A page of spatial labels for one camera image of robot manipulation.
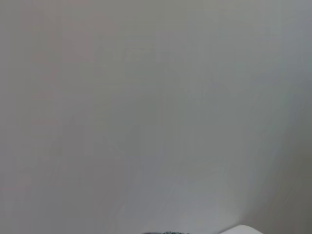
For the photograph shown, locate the blue denim shorts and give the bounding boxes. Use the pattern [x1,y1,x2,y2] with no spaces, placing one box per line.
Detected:
[143,231,194,234]

